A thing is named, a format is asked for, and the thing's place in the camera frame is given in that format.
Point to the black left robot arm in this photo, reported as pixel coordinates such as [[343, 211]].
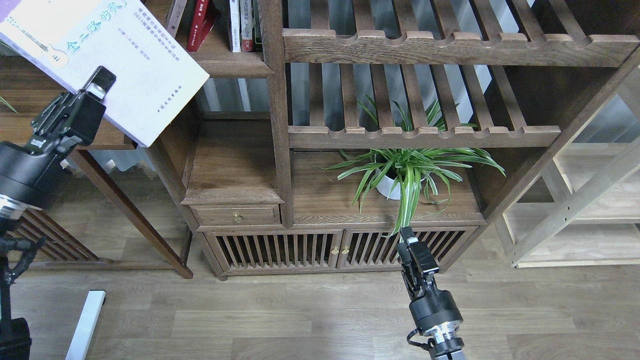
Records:
[[29, 176]]

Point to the dark slatted wooden rack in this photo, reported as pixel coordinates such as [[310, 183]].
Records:
[[61, 250]]

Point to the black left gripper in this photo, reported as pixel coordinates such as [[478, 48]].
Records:
[[72, 120]]

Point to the white table leg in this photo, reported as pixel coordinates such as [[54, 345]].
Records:
[[84, 331]]

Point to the maroon book with white characters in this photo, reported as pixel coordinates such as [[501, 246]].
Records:
[[174, 16]]

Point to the brass drawer knob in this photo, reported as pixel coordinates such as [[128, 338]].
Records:
[[237, 217]]

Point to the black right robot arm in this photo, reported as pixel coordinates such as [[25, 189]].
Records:
[[435, 313]]

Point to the white plant pot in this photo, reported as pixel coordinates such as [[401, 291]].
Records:
[[387, 187]]

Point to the pale lavender book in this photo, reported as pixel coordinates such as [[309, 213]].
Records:
[[69, 39]]

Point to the spider plant green leaves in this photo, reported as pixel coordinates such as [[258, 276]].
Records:
[[436, 163]]

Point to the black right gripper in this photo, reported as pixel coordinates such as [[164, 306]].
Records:
[[418, 264]]

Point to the red book with photos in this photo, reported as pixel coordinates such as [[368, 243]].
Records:
[[204, 17]]

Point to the dark wooden bookshelf cabinet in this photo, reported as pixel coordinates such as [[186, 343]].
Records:
[[518, 78]]

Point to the dark upright book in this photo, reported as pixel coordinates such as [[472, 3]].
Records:
[[257, 32]]

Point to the red and white upright book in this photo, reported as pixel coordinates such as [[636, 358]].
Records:
[[247, 24]]

